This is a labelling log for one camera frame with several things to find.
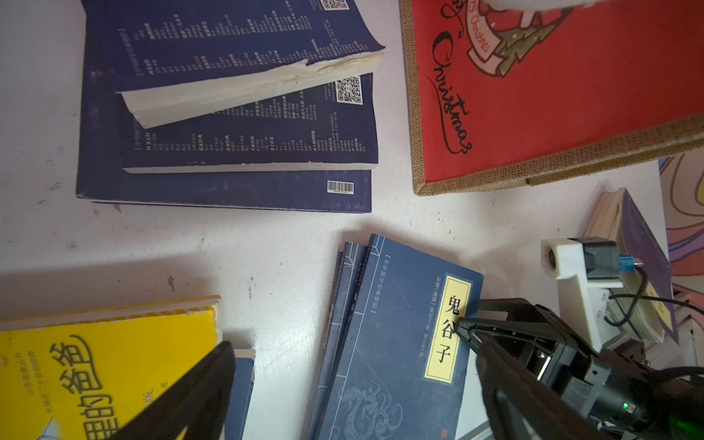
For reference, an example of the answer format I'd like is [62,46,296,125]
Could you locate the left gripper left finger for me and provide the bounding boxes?
[112,341,236,440]

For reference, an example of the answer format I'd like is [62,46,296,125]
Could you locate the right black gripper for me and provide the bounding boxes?
[455,298,703,439]

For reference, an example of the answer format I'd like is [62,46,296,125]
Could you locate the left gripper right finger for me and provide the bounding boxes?
[477,339,608,440]

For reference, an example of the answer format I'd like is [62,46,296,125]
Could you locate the blue book yellow label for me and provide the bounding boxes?
[313,234,484,439]
[304,242,367,439]

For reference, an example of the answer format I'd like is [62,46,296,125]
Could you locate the blue book under yellow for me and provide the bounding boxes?
[222,348,256,440]

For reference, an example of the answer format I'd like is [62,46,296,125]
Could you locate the yellow cover book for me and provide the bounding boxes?
[1,296,222,439]

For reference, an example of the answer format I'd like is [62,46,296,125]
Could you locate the purple book yellow label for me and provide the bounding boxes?
[583,188,678,343]

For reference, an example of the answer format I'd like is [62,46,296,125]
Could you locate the bottom dark blue book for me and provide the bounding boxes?
[76,29,372,214]

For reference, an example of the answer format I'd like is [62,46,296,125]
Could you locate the dark blue book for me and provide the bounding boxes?
[117,74,379,173]
[84,1,383,128]
[76,29,372,214]

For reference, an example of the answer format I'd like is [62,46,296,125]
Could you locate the middle dark blue book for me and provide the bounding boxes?
[117,74,379,173]

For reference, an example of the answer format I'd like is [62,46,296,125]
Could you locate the top dark blue book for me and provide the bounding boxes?
[84,1,383,128]

